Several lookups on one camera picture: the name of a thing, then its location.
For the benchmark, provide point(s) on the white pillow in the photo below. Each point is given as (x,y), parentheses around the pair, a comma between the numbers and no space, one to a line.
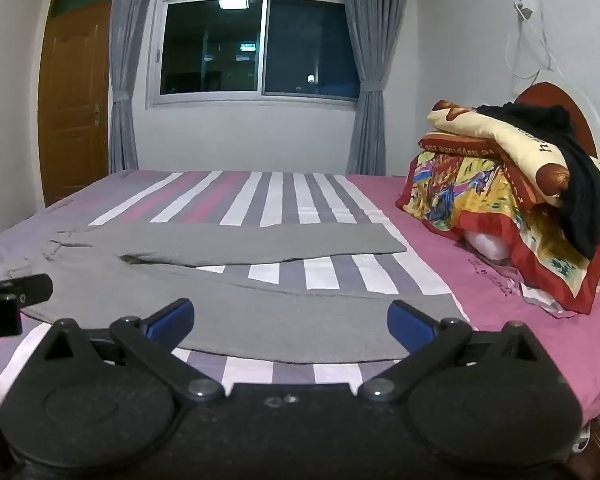
(487,249)

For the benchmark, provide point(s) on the grey pants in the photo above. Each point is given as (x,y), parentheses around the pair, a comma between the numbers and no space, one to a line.
(280,320)

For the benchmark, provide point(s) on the grey curtain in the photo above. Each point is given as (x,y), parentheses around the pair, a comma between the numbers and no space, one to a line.
(372,60)
(127,60)

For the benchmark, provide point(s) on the brown wooden door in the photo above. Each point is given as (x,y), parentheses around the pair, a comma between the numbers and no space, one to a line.
(72,110)

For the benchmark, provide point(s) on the striped pink grey bedsheet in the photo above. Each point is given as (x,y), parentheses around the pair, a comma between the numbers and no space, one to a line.
(530,345)

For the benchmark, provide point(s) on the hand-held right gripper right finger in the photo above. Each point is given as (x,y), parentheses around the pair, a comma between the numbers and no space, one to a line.
(409,322)

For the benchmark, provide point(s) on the red wooden headboard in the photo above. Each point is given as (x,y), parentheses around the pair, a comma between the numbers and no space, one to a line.
(582,120)

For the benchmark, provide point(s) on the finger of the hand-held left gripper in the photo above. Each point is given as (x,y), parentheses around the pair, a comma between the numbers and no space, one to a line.
(32,290)

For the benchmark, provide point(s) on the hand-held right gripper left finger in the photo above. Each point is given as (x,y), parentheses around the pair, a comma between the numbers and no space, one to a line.
(172,319)

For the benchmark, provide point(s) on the black garment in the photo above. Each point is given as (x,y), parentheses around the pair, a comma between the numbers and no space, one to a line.
(582,195)

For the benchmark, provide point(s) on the white wall charger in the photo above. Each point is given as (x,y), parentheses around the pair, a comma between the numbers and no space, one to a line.
(524,7)

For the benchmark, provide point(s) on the sliding glass window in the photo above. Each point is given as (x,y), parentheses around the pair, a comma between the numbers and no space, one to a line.
(260,45)

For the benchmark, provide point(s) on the cream patterned pillow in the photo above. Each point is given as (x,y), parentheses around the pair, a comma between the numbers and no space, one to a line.
(510,135)

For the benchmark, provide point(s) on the colourful yellow red blanket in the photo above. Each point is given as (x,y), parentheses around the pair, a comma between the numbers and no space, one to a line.
(470,195)

